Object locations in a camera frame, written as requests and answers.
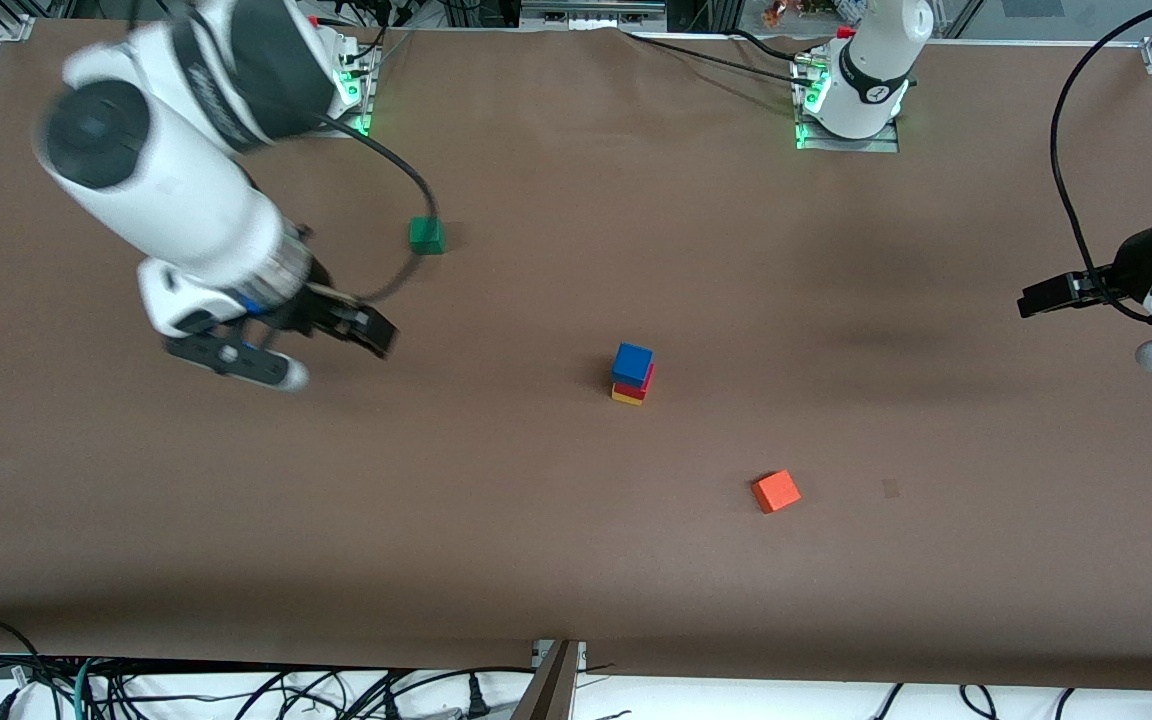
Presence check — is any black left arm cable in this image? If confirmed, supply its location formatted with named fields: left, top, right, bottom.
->
left=1050, top=0, right=1152, bottom=325

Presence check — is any blue wooden block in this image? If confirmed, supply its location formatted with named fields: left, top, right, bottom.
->
left=612, top=343, right=655, bottom=390

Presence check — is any brown paper table cover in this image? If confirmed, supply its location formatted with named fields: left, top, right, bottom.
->
left=0, top=25, right=1152, bottom=691

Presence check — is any dark table support beam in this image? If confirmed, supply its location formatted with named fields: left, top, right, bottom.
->
left=510, top=640, right=582, bottom=720

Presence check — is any white metal bracket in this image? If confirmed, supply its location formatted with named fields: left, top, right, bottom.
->
left=533, top=640, right=588, bottom=671

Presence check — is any orange wooden block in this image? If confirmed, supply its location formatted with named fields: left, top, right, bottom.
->
left=751, top=469, right=803, bottom=515

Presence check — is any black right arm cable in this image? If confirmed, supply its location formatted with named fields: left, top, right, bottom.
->
left=311, top=112, right=438, bottom=305

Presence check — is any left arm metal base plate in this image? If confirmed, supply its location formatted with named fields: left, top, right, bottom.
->
left=794, top=55, right=902, bottom=154

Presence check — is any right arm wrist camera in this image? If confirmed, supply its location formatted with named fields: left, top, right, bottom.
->
left=164, top=335, right=311, bottom=392

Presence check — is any black base power cable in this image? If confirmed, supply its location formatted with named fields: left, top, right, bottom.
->
left=621, top=30, right=817, bottom=86
left=726, top=28, right=817, bottom=66

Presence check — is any red wooden block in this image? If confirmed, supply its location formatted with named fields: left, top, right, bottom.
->
left=612, top=364, right=656, bottom=402

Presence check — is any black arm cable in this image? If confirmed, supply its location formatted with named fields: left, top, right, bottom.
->
left=311, top=112, right=438, bottom=305
left=1050, top=0, right=1152, bottom=325

